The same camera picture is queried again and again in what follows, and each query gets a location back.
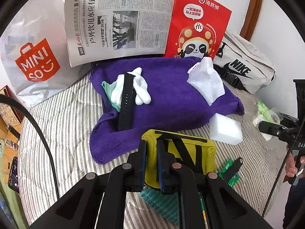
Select purple towel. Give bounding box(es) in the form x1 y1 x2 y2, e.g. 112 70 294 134
89 57 245 164

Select newspaper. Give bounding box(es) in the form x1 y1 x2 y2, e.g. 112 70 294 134
64 0 174 67

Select white sponge block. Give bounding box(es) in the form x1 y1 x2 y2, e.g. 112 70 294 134
209 113 243 145

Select green wet wipes pack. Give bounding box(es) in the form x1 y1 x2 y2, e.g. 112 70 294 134
252 100 280 129

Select black cable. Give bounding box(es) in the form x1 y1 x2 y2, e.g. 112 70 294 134
0 94 60 200

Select black phone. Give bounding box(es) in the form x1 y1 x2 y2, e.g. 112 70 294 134
8 156 20 193

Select white gloves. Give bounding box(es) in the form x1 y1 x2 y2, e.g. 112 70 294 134
111 67 152 107

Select white mesh cloth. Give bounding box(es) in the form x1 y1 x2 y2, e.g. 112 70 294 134
187 57 225 106

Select red paper bag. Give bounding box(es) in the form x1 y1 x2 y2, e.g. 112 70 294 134
164 0 232 58

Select white Miniso plastic bag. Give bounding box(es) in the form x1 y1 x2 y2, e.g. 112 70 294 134
1 0 91 108

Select person's right hand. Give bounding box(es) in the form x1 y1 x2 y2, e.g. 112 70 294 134
285 153 305 178

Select yellow black mesh pouch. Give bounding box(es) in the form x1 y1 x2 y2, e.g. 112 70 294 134
142 129 217 190

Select green printed plastic bag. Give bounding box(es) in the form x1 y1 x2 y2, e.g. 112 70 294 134
217 157 243 188

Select black watch strap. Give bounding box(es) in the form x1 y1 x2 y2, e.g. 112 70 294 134
118 72 136 131

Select mint green cloth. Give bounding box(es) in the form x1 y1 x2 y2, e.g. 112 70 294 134
101 81 120 112

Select teal ribbed cloth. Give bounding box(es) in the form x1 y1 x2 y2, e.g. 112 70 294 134
140 187 179 225

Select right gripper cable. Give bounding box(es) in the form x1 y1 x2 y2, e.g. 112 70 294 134
261 114 305 218

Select white Nike waist bag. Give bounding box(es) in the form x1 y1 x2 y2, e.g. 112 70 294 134
213 31 275 94

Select wooden furniture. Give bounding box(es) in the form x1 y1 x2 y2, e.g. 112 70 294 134
0 85 24 187

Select striped bed quilt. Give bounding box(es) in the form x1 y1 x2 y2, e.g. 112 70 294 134
18 76 286 224

